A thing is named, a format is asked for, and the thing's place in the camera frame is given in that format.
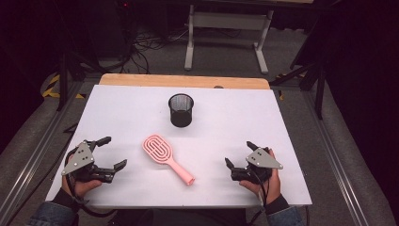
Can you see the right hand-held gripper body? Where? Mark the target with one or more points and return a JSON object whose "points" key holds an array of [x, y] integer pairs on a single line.
{"points": [[262, 160]]}

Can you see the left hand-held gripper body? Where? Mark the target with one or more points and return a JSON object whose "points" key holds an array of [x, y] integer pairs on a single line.
{"points": [[78, 158]]}

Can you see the pink hairbrush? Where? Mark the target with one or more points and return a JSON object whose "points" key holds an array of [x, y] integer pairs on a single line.
{"points": [[176, 168]]}

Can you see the black mesh pen holder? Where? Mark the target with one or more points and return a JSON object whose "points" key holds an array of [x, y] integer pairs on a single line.
{"points": [[181, 117]]}

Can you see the person's right hand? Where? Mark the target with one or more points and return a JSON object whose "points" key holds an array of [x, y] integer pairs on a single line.
{"points": [[273, 186]]}

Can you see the person's left hand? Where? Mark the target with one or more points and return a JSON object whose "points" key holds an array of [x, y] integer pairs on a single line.
{"points": [[83, 187]]}

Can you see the white board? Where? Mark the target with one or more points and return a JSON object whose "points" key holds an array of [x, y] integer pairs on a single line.
{"points": [[125, 109]]}

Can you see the black metal stand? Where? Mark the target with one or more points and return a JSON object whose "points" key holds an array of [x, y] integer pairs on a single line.
{"points": [[320, 94], [64, 82]]}

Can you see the metal floor rail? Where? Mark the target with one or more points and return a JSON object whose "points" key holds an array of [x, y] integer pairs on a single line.
{"points": [[337, 157], [37, 147]]}

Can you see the white metal desk frame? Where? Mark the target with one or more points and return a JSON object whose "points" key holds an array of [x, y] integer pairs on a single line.
{"points": [[230, 21]]}

